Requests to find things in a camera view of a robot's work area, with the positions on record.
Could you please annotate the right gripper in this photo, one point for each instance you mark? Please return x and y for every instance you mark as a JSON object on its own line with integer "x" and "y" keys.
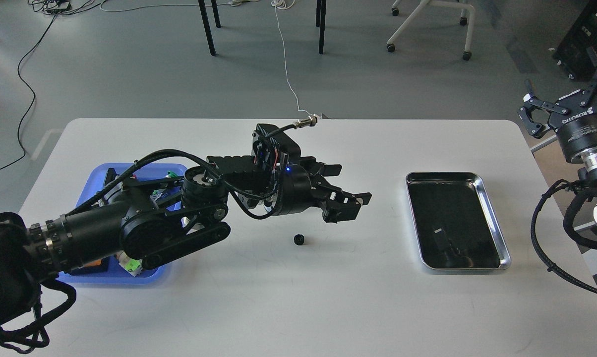
{"x": 586, "y": 131}

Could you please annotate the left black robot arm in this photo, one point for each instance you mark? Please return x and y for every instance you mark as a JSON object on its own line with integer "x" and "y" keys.
{"x": 165, "y": 206}

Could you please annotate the black table leg right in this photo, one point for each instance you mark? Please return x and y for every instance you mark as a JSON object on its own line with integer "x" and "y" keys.
{"x": 320, "y": 22}

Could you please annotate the black table leg left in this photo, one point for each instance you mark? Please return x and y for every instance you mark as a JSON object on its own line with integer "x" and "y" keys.
{"x": 206, "y": 23}

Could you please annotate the metal tray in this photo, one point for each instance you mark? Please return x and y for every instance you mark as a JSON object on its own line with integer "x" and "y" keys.
{"x": 456, "y": 225}

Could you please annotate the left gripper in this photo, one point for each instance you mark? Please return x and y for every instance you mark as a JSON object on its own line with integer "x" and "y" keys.
{"x": 297, "y": 192}

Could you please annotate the white chair base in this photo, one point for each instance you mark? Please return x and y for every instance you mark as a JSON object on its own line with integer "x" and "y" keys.
{"x": 439, "y": 22}

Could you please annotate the orange button enclosure box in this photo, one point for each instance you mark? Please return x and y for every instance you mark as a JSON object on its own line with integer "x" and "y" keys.
{"x": 97, "y": 264}

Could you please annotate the green push button switch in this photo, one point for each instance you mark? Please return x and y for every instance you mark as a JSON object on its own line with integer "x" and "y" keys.
{"x": 160, "y": 193}

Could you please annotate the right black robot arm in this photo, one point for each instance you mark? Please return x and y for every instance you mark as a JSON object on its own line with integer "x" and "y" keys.
{"x": 536, "y": 116}

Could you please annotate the light green selector switch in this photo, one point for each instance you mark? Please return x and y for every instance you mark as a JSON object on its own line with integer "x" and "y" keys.
{"x": 131, "y": 265}

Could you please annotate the black table leg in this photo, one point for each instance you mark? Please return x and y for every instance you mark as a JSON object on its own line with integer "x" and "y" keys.
{"x": 320, "y": 22}
{"x": 206, "y": 23}

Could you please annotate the black equipment case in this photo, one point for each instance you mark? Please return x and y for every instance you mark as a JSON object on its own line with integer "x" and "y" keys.
{"x": 571, "y": 54}

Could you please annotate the blue plastic tray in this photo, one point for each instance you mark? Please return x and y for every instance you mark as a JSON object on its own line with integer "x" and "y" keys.
{"x": 112, "y": 273}

